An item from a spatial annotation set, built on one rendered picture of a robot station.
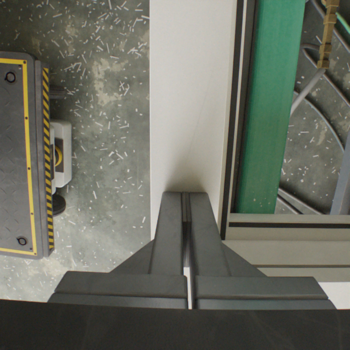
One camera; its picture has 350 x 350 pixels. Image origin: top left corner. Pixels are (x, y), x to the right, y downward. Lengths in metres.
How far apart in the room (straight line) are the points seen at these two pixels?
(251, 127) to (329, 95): 1.03
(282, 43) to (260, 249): 0.17
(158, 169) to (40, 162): 0.76
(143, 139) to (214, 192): 0.96
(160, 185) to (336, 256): 0.16
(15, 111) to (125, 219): 0.65
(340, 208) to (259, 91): 0.49
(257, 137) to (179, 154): 0.10
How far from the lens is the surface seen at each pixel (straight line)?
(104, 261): 1.39
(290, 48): 0.24
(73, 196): 1.27
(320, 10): 1.23
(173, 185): 0.16
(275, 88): 0.23
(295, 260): 0.23
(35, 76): 0.87
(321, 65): 0.94
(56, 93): 1.06
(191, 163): 0.15
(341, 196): 0.68
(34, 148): 0.90
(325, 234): 0.27
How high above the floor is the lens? 1.08
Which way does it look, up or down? 73 degrees down
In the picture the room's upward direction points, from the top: 177 degrees counter-clockwise
